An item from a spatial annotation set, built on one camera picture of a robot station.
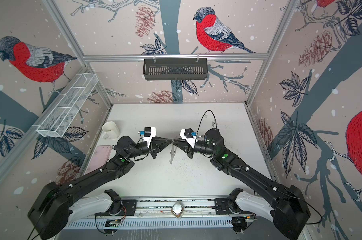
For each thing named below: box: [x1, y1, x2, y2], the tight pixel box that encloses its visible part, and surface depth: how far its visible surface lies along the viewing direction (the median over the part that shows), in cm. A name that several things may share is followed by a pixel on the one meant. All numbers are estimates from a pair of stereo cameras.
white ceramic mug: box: [101, 121, 120, 140], surface depth 97 cm
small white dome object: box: [171, 202, 185, 219], surface depth 65 cm
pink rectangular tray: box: [83, 145, 112, 175], surface depth 92 cm
